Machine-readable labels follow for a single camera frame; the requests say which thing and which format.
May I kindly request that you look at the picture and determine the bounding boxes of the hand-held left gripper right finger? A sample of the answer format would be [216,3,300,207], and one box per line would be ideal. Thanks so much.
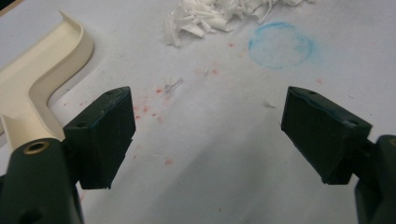
[280,86,396,224]

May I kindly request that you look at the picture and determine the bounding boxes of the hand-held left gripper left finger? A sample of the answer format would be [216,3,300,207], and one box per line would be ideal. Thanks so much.
[0,86,136,224]

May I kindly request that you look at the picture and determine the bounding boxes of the cream plastic dustpan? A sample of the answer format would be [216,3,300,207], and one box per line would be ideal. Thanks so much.
[0,10,94,153]

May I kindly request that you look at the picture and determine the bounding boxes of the wooden table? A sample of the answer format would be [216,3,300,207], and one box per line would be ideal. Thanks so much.
[0,0,25,17]

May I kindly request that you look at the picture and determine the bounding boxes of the pile of white paper scraps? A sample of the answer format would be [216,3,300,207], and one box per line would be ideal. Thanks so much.
[163,0,316,49]

